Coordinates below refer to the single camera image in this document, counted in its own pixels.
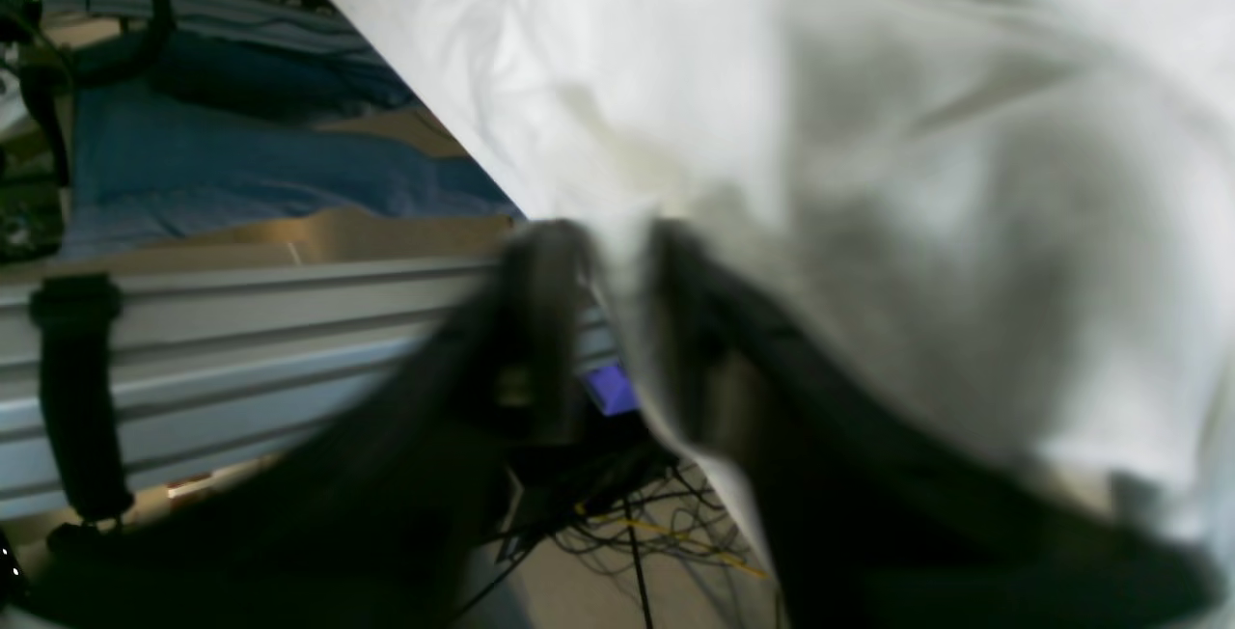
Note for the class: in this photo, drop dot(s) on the white printed T-shirt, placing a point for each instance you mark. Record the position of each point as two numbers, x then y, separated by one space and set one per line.
1009 220

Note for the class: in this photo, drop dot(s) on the blue fabric mat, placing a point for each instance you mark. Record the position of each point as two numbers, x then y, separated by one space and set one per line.
205 135

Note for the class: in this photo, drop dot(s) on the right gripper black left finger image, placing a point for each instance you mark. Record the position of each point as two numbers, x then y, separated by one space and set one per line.
369 523

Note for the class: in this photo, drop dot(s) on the grey aluminium extrusion rail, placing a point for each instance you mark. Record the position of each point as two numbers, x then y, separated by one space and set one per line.
210 369

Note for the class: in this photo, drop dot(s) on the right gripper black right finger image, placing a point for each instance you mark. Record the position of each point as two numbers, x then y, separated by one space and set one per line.
867 521

